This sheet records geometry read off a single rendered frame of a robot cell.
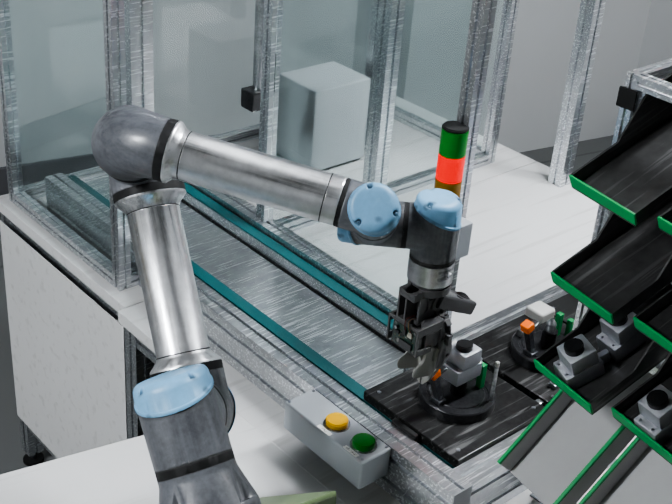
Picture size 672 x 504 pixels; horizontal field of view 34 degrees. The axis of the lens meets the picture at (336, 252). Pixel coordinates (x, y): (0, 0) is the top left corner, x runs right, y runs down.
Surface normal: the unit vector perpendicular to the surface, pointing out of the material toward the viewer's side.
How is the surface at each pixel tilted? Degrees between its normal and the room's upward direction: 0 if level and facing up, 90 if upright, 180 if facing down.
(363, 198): 55
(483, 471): 0
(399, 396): 0
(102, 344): 90
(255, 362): 90
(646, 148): 25
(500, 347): 0
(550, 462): 45
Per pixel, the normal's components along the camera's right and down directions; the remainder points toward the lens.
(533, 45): 0.48, 0.46
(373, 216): -0.03, -0.09
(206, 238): 0.07, -0.87
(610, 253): -0.30, -0.70
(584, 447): -0.55, -0.47
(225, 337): -0.76, 0.28
